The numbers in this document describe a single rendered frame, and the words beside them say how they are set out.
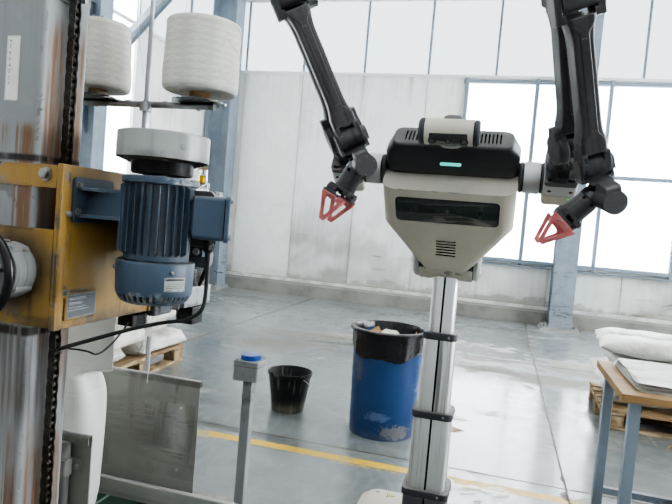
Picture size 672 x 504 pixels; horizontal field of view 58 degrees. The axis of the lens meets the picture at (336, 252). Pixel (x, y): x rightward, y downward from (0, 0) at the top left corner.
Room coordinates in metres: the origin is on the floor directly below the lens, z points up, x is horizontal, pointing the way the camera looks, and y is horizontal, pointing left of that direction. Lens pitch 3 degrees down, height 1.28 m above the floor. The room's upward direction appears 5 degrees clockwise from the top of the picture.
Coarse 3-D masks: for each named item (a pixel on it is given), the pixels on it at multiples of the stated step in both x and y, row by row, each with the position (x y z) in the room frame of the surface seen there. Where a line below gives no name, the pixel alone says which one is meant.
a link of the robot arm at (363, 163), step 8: (368, 136) 1.62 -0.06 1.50; (336, 144) 1.64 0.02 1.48; (368, 144) 1.62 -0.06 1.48; (344, 152) 1.63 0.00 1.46; (352, 152) 1.56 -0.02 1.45; (360, 152) 1.55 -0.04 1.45; (368, 152) 1.55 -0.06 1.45; (360, 160) 1.55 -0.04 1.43; (368, 160) 1.55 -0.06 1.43; (360, 168) 1.55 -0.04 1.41; (368, 168) 1.55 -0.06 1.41; (376, 168) 1.55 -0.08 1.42
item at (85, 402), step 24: (72, 336) 1.64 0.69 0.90; (72, 360) 1.64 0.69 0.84; (96, 360) 1.62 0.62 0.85; (72, 384) 1.58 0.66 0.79; (96, 384) 1.65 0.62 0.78; (72, 408) 1.58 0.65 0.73; (96, 408) 1.64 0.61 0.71; (96, 432) 1.63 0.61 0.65; (96, 456) 1.64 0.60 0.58; (96, 480) 1.65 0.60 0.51
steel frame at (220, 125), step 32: (96, 0) 6.92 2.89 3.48; (160, 0) 8.16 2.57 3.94; (224, 0) 10.06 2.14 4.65; (96, 128) 6.84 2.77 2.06; (224, 128) 10.02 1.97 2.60; (96, 160) 6.87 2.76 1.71; (224, 160) 10.00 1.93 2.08; (224, 192) 9.87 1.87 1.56; (224, 256) 10.04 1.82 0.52; (576, 256) 8.39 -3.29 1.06; (224, 288) 9.99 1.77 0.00; (544, 320) 8.84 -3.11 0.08
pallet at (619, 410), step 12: (600, 384) 4.85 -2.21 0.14; (588, 396) 4.94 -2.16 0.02; (600, 396) 4.48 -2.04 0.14; (600, 408) 4.24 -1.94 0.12; (612, 408) 4.17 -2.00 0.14; (624, 408) 4.20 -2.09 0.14; (648, 408) 4.26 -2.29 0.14; (612, 420) 4.15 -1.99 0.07; (648, 420) 4.39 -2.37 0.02; (660, 420) 4.40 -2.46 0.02; (648, 432) 4.10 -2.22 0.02; (660, 432) 4.11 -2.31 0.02
